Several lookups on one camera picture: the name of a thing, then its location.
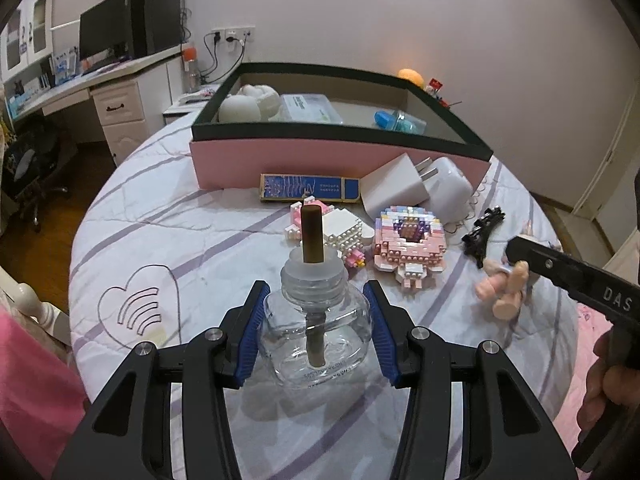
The black computer monitor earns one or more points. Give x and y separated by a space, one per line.
104 27

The orange octopus plush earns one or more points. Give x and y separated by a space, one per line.
412 76

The blue paper matchbox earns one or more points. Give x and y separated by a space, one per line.
297 187

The white glass-door cabinet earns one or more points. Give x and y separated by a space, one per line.
26 41

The black office chair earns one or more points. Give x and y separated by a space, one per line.
31 169

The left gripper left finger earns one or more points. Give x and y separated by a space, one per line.
126 432

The glass liquid refill bottle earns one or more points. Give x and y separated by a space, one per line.
317 326

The pink bunny figurine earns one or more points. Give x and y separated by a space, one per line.
503 287

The clear plastic case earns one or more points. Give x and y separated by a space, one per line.
311 108

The white wall charger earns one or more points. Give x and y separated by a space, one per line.
397 183

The white desk with drawers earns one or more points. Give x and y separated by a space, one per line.
128 99

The orange-lid water bottle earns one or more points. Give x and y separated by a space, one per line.
190 67

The white wall power strip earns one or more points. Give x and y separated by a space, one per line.
231 34

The striped white quilt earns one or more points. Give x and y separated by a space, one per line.
156 258

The pink purple brick figure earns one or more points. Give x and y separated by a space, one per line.
410 243

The blue plastic bottle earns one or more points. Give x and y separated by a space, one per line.
399 121

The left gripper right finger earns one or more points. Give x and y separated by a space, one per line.
506 433

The black computer tower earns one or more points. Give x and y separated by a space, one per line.
154 26

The white pink brick figure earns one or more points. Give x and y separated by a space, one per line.
342 230

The pink bed blanket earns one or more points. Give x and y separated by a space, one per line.
42 398

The person's right hand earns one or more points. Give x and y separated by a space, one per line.
604 383

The red toy box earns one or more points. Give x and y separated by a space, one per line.
433 88

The black hair clip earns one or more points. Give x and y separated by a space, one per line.
475 241

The pink box with black rim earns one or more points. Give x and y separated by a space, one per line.
235 155

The white low side cabinet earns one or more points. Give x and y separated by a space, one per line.
189 103

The white round compact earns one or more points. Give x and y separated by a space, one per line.
239 108

